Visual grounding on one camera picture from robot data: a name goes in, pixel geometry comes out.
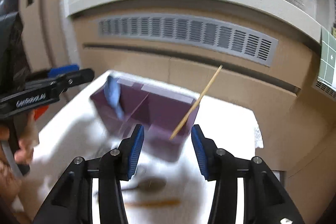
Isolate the green checkered cloth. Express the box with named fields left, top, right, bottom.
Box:
left=318, top=27, right=336, bottom=89

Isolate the person's left hand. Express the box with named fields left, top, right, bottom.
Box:
left=1, top=110, right=39, bottom=165

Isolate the light blue plastic spoon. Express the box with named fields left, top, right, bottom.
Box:
left=103, top=75, right=124, bottom=120

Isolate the grey ventilation grille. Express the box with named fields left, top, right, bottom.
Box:
left=95, top=13, right=278, bottom=67

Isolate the brown wooden spoon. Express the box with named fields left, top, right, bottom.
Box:
left=124, top=198, right=181, bottom=207

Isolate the wooden chopstick right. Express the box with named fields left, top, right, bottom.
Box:
left=169, top=65, right=223, bottom=140

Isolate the small side vent grille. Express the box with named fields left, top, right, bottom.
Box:
left=312, top=79, right=336, bottom=101

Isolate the grey translucent black-handled spoon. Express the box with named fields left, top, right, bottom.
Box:
left=121, top=177, right=167, bottom=193

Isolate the purple plastic utensil caddy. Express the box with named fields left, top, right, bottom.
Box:
left=89, top=76, right=200, bottom=163

